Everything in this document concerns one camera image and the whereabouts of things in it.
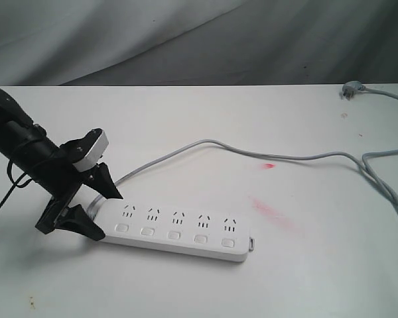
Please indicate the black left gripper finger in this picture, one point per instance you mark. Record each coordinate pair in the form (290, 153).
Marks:
(99, 179)
(76, 220)

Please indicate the white five-outlet power strip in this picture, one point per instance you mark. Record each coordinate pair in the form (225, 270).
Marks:
(194, 232)

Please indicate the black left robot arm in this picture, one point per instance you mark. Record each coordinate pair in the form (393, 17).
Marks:
(18, 133)

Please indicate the grey backdrop cloth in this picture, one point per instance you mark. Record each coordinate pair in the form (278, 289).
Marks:
(197, 42)

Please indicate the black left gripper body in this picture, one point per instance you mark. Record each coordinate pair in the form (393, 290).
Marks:
(54, 171)

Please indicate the grey power plug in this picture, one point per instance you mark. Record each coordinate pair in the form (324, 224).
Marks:
(350, 89)

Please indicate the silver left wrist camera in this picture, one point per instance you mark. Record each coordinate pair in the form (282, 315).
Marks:
(89, 150)

